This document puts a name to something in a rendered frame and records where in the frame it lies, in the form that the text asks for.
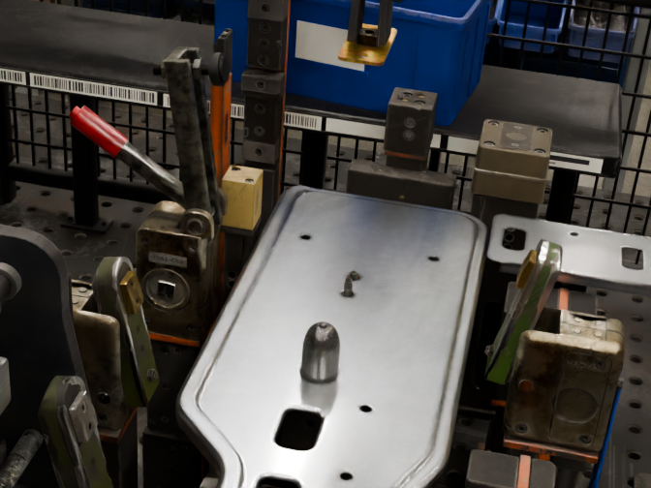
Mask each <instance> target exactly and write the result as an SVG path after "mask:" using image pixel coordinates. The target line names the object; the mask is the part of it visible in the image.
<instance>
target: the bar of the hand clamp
mask: <svg viewBox="0 0 651 488"><path fill-rule="evenodd" d="M152 71H153V75H154V76H162V78H163V79H166V80H167V85H168V91H169V97H170V109H171V116H172V122H173V128H174V135H175V141H176V148H177V154H178V161H179V166H180V173H181V179H182V186H183V193H184V198H185V205H186V211H187V210H188V209H191V208H198V209H202V210H205V211H207V212H208V213H209V214H210V215H211V216H212V214H211V207H210V203H211V204H212V205H213V206H214V207H215V208H216V210H215V213H214V215H213V216H212V218H213V221H214V225H221V224H222V223H223V215H222V208H221V201H220V194H219V187H218V180H217V172H216V166H215V159H214V151H213V144H212V137H211V130H210V123H209V116H208V108H207V101H206V95H205V87H204V76H209V79H210V81H211V82H213V84H214V85H215V86H224V85H225V83H226V82H228V80H229V76H230V63H229V59H228V57H227V56H225V54H224V53H223V52H215V53H214V54H213V56H211V57H210V59H209V64H205V63H204V61H203V60H201V53H200V48H199V47H187V46H178V47H176V48H175V49H174V50H173V52H172V53H171V54H170V55H169V56H168V57H167V59H163V61H162V64H153V68H152Z"/></svg>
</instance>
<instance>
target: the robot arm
mask: <svg viewBox="0 0 651 488"><path fill-rule="evenodd" d="M393 2H395V3H402V2H403V0H380V7H379V17H378V29H377V41H376V46H386V44H387V42H388V38H389V36H390V29H391V19H392V8H393ZM364 7H365V0H352V3H351V11H350V20H349V28H348V37H347V41H348V42H352V43H353V42H355V43H356V42H357V36H358V32H359V30H360V28H361V27H362V23H363V15H364Z"/></svg>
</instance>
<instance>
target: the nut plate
mask: <svg viewBox="0 0 651 488"><path fill-rule="evenodd" d="M377 29H378V25H371V24H364V23H362V27H361V28H360V30H359V32H358V36H357V41H356V43H355V42H353V43H352V42H348V41H347V39H346V41H345V43H344V44H343V46H342V48H341V49H340V51H339V53H338V59H339V60H341V61H345V62H352V63H358V64H365V65H371V66H383V65H384V64H385V62H386V59H387V57H388V53H389V51H390V49H391V46H392V44H393V42H394V39H395V37H396V35H397V29H395V28H391V29H390V36H389V38H388V40H387V44H386V46H376V41H377ZM360 56H365V57H360Z"/></svg>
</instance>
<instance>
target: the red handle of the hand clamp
mask: <svg viewBox="0 0 651 488"><path fill-rule="evenodd" d="M69 117H71V118H72V119H73V120H72V121H71V123H70V125H72V126H73V127H74V128H76V129H77V130H78V131H80V132H81V133H82V134H84V135H85V136H86V137H88V138H89V139H90V140H92V141H93V142H94V143H96V144H97V145H98V146H100V147H101V148H102V149H103V150H105V151H106V152H107V153H109V154H110V156H112V157H113V158H115V157H117V158H118V159H119V160H120V161H122V162H123V163H124V164H126V165H127V166H128V167H130V168H131V169H133V170H134V171H135V172H137V173H138V174H139V175H140V176H142V177H143V178H144V179H146V180H147V181H148V182H150V183H151V184H152V185H154V186H155V187H156V188H157V189H159V190H160V191H161V192H163V193H164V194H165V195H167V196H168V197H169V198H171V199H172V200H173V201H175V202H176V203H177V204H179V205H180V206H181V207H183V208H184V209H185V210H186V205H185V198H184V193H183V186H182V182H181V181H179V180H178V179H177V178H175V177H174V176H173V175H172V174H170V173H169V172H168V171H166V170H165V169H164V168H162V167H161V166H160V165H158V164H157V163H156V162H154V161H153V160H152V159H150V158H149V157H148V156H146V155H145V154H144V153H143V152H141V151H140V150H139V149H137V148H136V147H135V146H134V145H133V144H132V143H131V142H129V141H128V140H129V139H128V138H127V137H125V136H124V135H122V134H121V133H120V132H119V131H117V130H116V129H115V128H113V127H112V126H111V125H110V124H109V123H108V122H107V121H105V120H104V119H103V118H101V117H100V116H99V115H97V114H96V113H95V112H94V111H92V110H91V109H90V108H88V107H87V106H83V107H82V108H79V107H75V108H74V109H73V110H72V112H71V113H70V114H69ZM210 207H211V214H212V216H213V215H214V213H215V210H216V208H215V207H214V206H213V205H212V204H211V203H210Z"/></svg>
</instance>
